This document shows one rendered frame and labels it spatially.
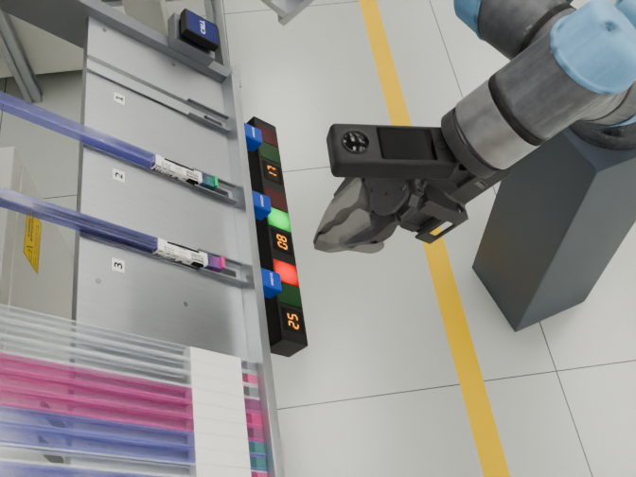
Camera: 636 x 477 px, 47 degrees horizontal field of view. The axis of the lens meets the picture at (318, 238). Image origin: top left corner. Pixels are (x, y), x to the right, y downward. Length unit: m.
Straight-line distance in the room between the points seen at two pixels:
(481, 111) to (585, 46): 0.10
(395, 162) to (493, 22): 0.20
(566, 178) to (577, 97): 0.63
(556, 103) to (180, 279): 0.40
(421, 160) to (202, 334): 0.28
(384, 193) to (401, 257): 0.98
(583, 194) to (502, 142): 0.59
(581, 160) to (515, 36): 0.48
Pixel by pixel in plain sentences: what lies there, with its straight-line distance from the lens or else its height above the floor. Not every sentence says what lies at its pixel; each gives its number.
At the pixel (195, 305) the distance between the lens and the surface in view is 0.76.
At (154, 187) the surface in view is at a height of 0.79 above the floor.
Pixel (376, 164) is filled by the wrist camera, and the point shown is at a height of 0.92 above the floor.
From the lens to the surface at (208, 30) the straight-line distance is 0.98.
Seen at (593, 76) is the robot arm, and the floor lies 1.01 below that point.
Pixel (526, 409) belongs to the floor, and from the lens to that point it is 1.57.
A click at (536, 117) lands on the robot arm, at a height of 0.97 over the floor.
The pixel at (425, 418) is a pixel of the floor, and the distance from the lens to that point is 1.53.
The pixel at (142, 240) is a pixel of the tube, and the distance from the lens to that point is 0.75.
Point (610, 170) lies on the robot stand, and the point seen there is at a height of 0.54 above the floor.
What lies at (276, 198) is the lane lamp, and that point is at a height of 0.66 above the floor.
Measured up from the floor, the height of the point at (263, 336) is 0.73.
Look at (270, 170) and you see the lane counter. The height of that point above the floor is 0.66.
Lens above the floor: 1.42
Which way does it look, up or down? 57 degrees down
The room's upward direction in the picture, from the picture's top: straight up
